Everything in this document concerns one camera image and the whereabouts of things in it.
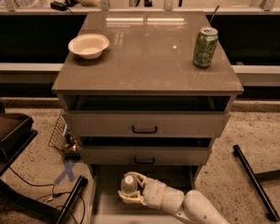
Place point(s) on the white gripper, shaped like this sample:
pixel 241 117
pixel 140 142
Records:
pixel 153 192

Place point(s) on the clear plastic bottle blue label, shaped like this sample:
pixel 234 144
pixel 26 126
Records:
pixel 129 184

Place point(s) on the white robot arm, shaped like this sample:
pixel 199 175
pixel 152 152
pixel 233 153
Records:
pixel 190 208

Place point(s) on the open bottom drawer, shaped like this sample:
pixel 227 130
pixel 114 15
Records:
pixel 108 207

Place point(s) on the grey drawer cabinet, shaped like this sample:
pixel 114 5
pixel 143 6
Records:
pixel 147 66

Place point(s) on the blue tape cross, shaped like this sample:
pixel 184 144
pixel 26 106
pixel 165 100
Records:
pixel 67 172

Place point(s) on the black stand leg right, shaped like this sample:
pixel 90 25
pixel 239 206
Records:
pixel 257 179

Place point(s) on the black chair base left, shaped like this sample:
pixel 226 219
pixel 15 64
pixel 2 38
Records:
pixel 16 133

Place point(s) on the white paper bowl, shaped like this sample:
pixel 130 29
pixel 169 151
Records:
pixel 89 46

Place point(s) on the green soda can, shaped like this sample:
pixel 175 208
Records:
pixel 205 46

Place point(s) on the black power adapter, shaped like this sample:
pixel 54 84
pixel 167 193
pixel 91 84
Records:
pixel 58 6

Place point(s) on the middle drawer with black handle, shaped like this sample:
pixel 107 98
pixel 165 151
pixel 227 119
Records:
pixel 146 151

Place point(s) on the drawer with black handle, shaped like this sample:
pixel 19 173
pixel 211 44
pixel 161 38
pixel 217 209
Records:
pixel 146 123
pixel 146 151

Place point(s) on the top drawer with black handle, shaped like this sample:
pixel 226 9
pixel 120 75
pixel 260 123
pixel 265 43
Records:
pixel 146 123

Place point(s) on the wire mesh basket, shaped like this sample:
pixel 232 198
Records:
pixel 63 141

